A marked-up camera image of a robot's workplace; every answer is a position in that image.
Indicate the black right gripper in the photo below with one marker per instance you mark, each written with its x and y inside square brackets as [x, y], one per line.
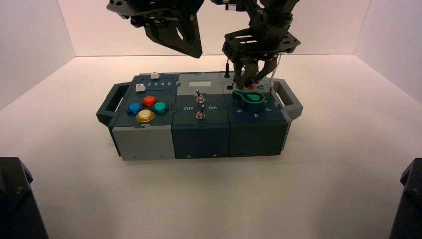
[263, 43]

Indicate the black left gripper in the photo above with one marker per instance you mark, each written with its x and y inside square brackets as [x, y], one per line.
[158, 11]

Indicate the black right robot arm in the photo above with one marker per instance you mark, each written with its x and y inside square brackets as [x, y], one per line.
[273, 13]

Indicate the black green rotary knob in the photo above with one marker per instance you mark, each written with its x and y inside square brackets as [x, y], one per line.
[250, 100]

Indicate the black banana plug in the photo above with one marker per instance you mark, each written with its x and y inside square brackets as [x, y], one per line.
[227, 70]

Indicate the white rectangular display window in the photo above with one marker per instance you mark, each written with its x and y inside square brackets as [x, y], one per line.
[199, 83]

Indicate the white slider knob blue arrow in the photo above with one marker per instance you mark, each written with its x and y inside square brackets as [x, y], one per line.
[140, 87]
[155, 76]

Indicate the red round push button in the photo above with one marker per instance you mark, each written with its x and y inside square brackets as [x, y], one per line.
[150, 100]

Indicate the green round push button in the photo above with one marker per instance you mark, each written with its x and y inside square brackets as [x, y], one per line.
[160, 107]

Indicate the teal and grey control box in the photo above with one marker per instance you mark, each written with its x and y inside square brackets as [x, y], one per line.
[197, 138]

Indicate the blue round push button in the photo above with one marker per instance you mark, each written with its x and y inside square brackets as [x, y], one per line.
[134, 108]

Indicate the yellow round push button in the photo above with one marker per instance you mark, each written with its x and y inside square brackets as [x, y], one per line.
[145, 115]

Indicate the metal toggle switch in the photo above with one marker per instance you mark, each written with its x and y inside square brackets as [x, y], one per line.
[199, 97]
[200, 113]

